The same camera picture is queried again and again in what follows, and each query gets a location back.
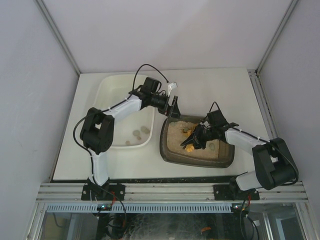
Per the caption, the orange plastic litter scoop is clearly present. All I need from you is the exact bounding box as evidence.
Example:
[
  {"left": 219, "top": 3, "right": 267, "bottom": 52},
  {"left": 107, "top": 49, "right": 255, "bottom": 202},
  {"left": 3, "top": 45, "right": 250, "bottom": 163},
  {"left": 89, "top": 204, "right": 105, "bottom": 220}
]
[{"left": 183, "top": 123, "right": 198, "bottom": 153}]

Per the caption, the left aluminium corner post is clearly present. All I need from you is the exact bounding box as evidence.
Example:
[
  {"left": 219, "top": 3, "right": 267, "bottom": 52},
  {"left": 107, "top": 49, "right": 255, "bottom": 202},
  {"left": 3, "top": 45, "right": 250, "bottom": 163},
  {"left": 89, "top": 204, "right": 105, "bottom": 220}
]
[{"left": 33, "top": 0, "right": 81, "bottom": 77}]

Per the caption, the right aluminium corner post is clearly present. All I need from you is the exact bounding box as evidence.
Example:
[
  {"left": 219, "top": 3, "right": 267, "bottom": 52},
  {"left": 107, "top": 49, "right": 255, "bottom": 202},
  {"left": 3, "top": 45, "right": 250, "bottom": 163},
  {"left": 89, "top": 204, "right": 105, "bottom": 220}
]
[{"left": 255, "top": 0, "right": 300, "bottom": 76}]

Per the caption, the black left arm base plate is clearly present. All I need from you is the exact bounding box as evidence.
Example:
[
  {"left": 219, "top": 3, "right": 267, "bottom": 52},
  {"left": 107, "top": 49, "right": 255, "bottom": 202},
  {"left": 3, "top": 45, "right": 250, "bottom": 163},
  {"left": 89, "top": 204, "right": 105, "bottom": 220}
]
[{"left": 81, "top": 183, "right": 126, "bottom": 201}]

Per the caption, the aluminium mounting rail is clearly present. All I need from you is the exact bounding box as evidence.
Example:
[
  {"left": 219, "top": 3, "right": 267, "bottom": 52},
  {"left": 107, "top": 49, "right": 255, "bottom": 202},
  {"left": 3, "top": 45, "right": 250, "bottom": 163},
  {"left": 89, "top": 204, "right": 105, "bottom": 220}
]
[{"left": 36, "top": 182, "right": 308, "bottom": 203}]

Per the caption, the dark grey litter box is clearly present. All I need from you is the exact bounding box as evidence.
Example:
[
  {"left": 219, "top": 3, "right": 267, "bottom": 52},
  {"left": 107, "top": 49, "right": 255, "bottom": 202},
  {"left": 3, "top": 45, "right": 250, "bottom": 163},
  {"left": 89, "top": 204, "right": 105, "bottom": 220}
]
[{"left": 159, "top": 115, "right": 235, "bottom": 169}]

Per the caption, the white plastic waste tub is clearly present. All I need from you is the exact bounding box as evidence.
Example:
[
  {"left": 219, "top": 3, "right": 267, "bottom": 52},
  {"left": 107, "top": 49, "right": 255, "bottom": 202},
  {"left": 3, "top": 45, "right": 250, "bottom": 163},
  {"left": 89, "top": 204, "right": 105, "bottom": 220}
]
[{"left": 93, "top": 74, "right": 155, "bottom": 149}]

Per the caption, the aluminium corner post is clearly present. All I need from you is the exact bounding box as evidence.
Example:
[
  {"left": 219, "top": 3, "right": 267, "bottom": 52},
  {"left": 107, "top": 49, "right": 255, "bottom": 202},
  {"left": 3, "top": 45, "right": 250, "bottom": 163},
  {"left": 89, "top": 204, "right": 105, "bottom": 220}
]
[
  {"left": 33, "top": 0, "right": 81, "bottom": 77},
  {"left": 255, "top": 0, "right": 300, "bottom": 76}
]

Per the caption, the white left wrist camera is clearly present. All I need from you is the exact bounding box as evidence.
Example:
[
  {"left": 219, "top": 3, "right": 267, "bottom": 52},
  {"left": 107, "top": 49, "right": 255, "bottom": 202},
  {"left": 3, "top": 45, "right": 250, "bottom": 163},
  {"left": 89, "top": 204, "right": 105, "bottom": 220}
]
[{"left": 168, "top": 82, "right": 178, "bottom": 91}]

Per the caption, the grey slotted cable duct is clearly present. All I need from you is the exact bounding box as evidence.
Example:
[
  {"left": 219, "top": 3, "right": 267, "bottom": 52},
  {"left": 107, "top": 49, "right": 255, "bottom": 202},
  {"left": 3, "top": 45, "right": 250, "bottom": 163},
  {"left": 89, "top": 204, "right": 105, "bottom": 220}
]
[{"left": 46, "top": 202, "right": 232, "bottom": 214}]

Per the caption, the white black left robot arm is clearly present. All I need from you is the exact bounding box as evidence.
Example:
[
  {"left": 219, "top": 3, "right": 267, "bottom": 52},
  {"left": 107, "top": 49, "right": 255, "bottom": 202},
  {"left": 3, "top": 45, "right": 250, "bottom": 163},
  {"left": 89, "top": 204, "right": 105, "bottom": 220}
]
[{"left": 72, "top": 77, "right": 181, "bottom": 189}]

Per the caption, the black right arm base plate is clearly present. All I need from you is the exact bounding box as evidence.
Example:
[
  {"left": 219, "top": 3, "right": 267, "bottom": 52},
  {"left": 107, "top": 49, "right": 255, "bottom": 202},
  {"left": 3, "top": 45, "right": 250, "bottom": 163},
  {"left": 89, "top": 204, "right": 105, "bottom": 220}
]
[{"left": 213, "top": 184, "right": 260, "bottom": 201}]

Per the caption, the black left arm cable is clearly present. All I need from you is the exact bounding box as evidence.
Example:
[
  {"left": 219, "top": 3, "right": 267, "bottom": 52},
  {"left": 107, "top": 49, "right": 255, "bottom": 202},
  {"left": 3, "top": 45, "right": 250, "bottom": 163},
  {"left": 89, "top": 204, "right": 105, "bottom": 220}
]
[{"left": 72, "top": 63, "right": 170, "bottom": 213}]

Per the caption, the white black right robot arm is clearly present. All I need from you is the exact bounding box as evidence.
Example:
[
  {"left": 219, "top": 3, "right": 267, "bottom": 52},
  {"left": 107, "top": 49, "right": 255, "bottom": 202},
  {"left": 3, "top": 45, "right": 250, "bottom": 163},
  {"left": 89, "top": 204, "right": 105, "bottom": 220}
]
[{"left": 181, "top": 110, "right": 299, "bottom": 196}]

